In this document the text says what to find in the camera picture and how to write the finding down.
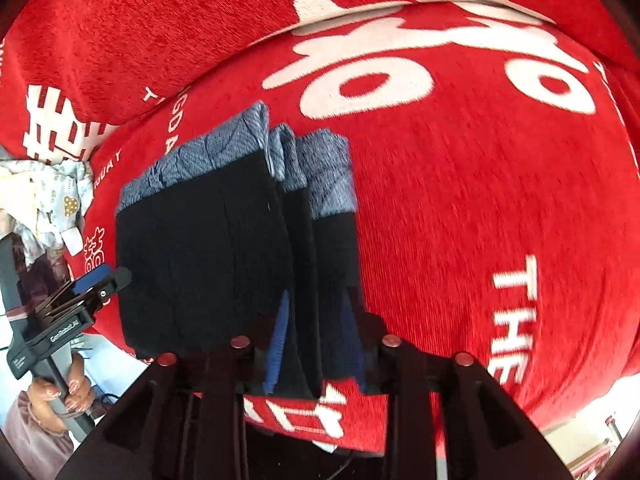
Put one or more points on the black pants with blue-grey waistband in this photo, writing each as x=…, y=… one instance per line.
x=210, y=260

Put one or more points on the metal stand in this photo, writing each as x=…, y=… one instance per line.
x=597, y=447

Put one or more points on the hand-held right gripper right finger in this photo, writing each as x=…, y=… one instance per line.
x=356, y=345

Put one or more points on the red printed blanket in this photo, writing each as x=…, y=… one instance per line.
x=450, y=210

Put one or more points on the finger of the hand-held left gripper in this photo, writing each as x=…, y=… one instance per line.
x=95, y=278
x=117, y=280

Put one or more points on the person's left hand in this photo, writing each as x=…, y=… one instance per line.
x=70, y=390

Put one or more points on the person's left forearm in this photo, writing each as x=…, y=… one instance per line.
x=30, y=430

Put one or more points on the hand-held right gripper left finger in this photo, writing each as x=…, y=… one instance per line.
x=280, y=345

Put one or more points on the white floral cloth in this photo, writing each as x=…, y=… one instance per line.
x=45, y=195

